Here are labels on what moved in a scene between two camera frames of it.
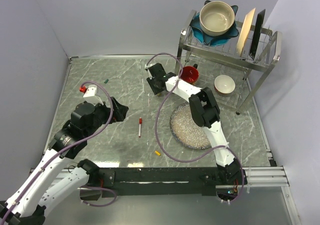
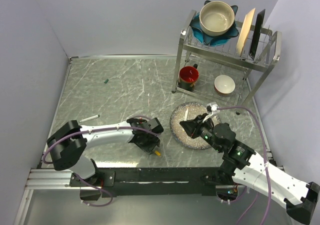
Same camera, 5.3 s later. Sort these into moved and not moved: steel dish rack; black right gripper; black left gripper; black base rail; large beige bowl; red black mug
Moved: black left gripper; black right gripper
Not moved: black base rail; steel dish rack; red black mug; large beige bowl
